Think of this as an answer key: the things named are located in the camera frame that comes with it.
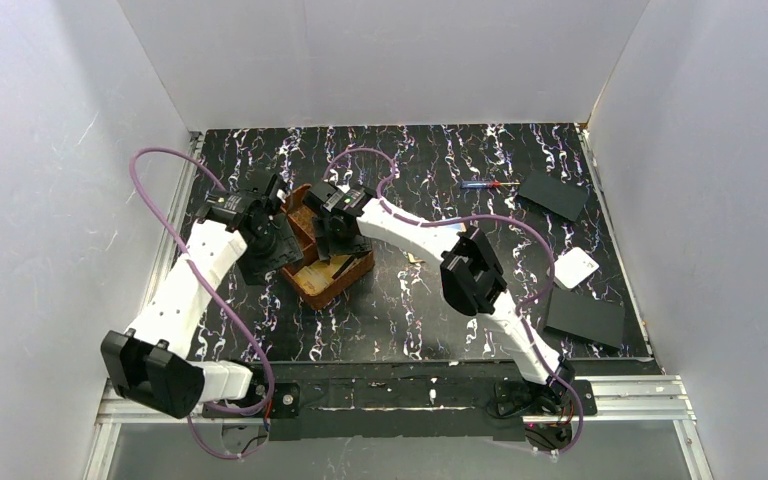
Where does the brown woven basket card holder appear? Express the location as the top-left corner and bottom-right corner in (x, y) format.
(280, 183), (375, 310)

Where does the yellow VIP card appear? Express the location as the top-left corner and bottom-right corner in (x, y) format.
(292, 261), (353, 297)

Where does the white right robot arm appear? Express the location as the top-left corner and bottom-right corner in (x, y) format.
(302, 182), (573, 399)

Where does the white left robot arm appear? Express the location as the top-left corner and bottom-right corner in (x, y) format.
(100, 172), (304, 419)

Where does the blue red screwdriver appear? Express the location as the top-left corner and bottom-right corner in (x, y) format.
(460, 180), (520, 190)

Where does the black flat box far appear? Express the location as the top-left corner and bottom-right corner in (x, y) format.
(516, 172), (589, 221)

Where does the black flat box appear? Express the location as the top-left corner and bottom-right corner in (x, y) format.
(516, 172), (589, 221)
(544, 290), (625, 350)

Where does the white small box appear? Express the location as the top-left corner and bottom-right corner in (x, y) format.
(554, 247), (599, 290)

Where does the black flat box near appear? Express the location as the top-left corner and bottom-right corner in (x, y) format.
(544, 290), (625, 350)

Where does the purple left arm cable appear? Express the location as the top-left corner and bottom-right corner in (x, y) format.
(129, 147), (277, 461)

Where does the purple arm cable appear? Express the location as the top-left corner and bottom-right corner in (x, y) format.
(320, 146), (585, 456)
(129, 147), (277, 461)

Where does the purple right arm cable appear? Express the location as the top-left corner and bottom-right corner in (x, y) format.
(320, 146), (585, 456)

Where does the aluminium frame rail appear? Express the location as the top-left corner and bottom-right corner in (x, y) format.
(82, 375), (713, 479)

